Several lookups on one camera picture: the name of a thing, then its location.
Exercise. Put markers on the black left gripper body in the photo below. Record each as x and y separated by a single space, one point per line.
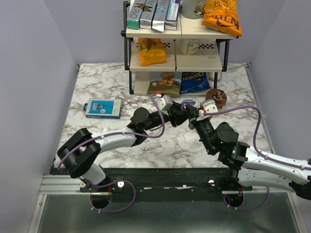
173 117

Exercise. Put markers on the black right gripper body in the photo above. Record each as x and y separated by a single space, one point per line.
203 127

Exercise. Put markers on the purple earbud charging case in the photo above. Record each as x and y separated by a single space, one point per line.
190 102

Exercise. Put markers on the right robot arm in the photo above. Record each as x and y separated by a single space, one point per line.
251 166

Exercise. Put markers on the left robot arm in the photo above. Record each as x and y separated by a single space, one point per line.
80 151

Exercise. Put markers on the blue Doritos bag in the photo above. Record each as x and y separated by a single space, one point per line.
194 82

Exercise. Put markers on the brown cookie bag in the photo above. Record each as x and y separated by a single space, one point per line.
168 83

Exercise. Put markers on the silver can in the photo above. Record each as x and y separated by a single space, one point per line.
211 76

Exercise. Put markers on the beige three-tier shelf rack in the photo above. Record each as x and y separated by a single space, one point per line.
212 55

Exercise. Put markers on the white yogurt cup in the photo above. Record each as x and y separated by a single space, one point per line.
189 46

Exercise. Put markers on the orange snack bag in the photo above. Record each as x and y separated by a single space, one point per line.
151 51

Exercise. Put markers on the blue razor box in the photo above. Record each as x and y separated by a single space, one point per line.
101 108

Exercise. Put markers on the purple white box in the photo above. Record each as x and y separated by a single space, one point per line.
171 20

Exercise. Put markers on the orange kettle chips bag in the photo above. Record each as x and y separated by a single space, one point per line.
222 15

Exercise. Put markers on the grey printed mug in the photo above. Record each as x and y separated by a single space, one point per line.
193 9

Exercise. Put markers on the silver blue RO box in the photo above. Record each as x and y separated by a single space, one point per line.
158 23

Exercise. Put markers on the teal RO box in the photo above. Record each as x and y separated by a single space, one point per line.
133 18

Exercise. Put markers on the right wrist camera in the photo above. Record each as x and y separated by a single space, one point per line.
208 106

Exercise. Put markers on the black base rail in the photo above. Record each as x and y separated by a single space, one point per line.
166 185

